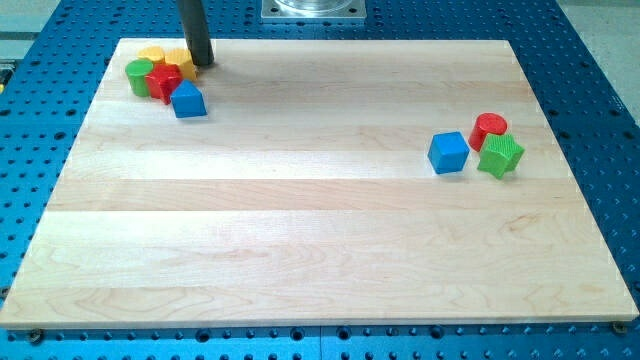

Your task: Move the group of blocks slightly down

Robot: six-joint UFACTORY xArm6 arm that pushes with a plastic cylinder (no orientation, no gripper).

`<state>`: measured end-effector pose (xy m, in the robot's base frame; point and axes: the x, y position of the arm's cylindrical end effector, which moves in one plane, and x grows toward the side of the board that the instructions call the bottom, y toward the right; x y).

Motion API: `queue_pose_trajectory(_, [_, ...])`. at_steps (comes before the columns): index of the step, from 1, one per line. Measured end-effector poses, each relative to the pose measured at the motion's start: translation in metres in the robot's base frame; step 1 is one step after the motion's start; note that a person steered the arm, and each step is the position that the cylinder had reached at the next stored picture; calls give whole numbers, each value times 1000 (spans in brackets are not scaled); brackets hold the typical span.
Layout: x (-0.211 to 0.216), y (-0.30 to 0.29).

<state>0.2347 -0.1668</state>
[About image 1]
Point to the red cylinder block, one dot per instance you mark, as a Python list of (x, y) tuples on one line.
[(486, 123)]

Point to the left board clamp screw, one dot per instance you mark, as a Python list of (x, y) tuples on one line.
[(35, 336)]

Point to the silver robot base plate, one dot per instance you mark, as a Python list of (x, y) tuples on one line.
[(312, 10)]

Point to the blue triangle block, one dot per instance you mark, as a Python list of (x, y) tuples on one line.
[(187, 101)]

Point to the yellow hexagon block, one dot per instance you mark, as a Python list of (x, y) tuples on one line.
[(182, 58)]

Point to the board clamp screw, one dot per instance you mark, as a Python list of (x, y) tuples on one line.
[(35, 336), (619, 328)]

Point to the blue cube block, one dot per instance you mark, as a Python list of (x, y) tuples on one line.
[(448, 152)]

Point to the light wooden board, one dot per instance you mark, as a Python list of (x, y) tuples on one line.
[(305, 197)]

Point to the green cylinder block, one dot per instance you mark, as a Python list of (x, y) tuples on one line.
[(136, 72)]

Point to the green star block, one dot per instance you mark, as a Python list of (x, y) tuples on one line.
[(499, 154)]

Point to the yellow cylinder block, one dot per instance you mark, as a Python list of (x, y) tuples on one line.
[(154, 54)]

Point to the right board clamp screw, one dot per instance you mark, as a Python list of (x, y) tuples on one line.
[(619, 328)]

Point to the red star block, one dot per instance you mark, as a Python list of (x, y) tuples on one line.
[(162, 80)]

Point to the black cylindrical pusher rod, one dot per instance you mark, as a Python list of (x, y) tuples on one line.
[(196, 32)]

